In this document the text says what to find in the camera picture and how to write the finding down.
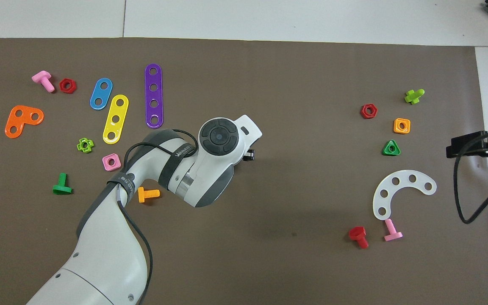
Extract orange plastic bolt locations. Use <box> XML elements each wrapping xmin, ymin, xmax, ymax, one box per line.
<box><xmin>137</xmin><ymin>186</ymin><xmax>161</xmax><ymax>203</ymax></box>

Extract white curved five-hole plate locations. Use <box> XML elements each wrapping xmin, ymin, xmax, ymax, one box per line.
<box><xmin>372</xmin><ymin>170</ymin><xmax>438</xmax><ymax>221</ymax></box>

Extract dark green plastic bolt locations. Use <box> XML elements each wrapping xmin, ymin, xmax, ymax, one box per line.
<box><xmin>52</xmin><ymin>172</ymin><xmax>73</xmax><ymax>195</ymax></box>

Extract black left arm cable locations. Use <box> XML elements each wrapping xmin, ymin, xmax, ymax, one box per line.
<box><xmin>117</xmin><ymin>129</ymin><xmax>199</xmax><ymax>305</ymax></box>

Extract pink square plastic nut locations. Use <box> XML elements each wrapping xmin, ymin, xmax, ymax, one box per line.
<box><xmin>102</xmin><ymin>153</ymin><xmax>122</xmax><ymax>172</ymax></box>

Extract yellow three-hole plastic strip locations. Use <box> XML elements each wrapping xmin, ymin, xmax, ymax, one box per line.
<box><xmin>102</xmin><ymin>94</ymin><xmax>130</xmax><ymax>145</ymax></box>

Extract orange three-hole angle plate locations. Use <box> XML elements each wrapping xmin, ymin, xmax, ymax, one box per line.
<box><xmin>5</xmin><ymin>105</ymin><xmax>44</xmax><ymax>139</ymax></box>

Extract blue two-hole plastic strip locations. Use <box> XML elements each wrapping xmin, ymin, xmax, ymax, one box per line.
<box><xmin>89</xmin><ymin>78</ymin><xmax>114</xmax><ymax>111</ymax></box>

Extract red hex-head plastic bolt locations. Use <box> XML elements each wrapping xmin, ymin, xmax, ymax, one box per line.
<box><xmin>348</xmin><ymin>226</ymin><xmax>369</xmax><ymax>250</ymax></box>

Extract orange square plastic nut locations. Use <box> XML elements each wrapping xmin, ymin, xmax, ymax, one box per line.
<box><xmin>393</xmin><ymin>118</ymin><xmax>411</xmax><ymax>135</ymax></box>

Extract pink plastic bolt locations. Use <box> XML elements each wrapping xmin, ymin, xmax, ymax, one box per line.
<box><xmin>383</xmin><ymin>218</ymin><xmax>404</xmax><ymax>242</ymax></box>
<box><xmin>31</xmin><ymin>70</ymin><xmax>56</xmax><ymax>94</ymax></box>

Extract purple four-hole plastic strip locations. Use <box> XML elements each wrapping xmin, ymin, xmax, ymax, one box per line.
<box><xmin>144</xmin><ymin>64</ymin><xmax>164</xmax><ymax>129</ymax></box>

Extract light green cross-head bolt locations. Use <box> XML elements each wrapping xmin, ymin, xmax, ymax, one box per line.
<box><xmin>404</xmin><ymin>89</ymin><xmax>425</xmax><ymax>105</ymax></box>

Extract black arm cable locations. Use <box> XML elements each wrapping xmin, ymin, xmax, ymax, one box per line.
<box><xmin>453</xmin><ymin>129</ymin><xmax>488</xmax><ymax>224</ymax></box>
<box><xmin>117</xmin><ymin>129</ymin><xmax>199</xmax><ymax>305</ymax></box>

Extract brown table mat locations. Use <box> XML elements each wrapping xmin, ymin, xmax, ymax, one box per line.
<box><xmin>0</xmin><ymin>37</ymin><xmax>488</xmax><ymax>305</ymax></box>

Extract dark green triangular nut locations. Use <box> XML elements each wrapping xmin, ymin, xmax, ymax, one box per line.
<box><xmin>382</xmin><ymin>139</ymin><xmax>402</xmax><ymax>156</ymax></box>

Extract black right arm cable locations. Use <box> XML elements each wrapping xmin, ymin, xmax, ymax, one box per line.
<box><xmin>453</xmin><ymin>129</ymin><xmax>488</xmax><ymax>224</ymax></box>

